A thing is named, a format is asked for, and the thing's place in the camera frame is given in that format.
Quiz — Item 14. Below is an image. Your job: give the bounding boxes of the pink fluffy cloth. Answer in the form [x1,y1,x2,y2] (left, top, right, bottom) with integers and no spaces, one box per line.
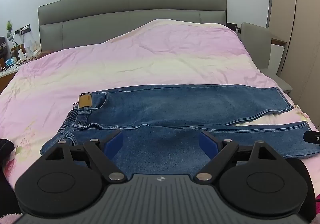
[0,210,23,224]

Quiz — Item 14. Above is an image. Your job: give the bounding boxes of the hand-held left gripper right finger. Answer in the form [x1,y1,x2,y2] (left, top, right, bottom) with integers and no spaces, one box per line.
[196,130,278,183]

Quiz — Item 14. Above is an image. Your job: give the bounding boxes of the pink floral bed blanket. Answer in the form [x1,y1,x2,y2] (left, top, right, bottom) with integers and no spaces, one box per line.
[0,19,320,214]

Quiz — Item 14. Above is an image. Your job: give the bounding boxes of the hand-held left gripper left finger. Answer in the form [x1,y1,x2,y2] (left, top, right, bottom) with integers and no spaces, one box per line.
[42,130,126,183]

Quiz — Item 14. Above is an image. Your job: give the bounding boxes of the small green plant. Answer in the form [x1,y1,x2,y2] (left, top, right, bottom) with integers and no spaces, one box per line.
[6,20,14,39]

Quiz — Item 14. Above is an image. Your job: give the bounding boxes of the beige wardrobe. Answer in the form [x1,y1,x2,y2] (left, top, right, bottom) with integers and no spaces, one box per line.
[267,0,320,130]

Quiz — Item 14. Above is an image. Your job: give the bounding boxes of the grey upholstered bedside chair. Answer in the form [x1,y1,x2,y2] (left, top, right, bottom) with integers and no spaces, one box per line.
[240,22,293,93]

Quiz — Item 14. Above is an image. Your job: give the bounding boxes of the blue denim pants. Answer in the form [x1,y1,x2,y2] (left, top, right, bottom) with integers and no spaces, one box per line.
[40,84,320,181]

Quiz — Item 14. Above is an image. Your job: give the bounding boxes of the wooden nightstand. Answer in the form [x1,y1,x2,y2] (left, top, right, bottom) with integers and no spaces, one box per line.
[0,63,21,95]

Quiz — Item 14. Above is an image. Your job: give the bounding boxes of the dark cloth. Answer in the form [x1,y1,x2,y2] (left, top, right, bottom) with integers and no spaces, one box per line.
[0,138,16,214]

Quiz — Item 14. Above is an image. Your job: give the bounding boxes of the black wall socket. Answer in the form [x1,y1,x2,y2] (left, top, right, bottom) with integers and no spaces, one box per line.
[14,24,31,36]

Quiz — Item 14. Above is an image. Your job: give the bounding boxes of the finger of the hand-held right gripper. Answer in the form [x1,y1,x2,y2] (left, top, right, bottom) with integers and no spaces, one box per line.
[303,130,320,144]

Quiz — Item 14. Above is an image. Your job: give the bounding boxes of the grey padded headboard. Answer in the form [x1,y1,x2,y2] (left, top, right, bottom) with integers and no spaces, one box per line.
[37,0,228,52]

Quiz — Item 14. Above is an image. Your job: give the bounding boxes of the cluttered bedside table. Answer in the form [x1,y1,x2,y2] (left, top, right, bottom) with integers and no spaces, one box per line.
[0,37,7,64]

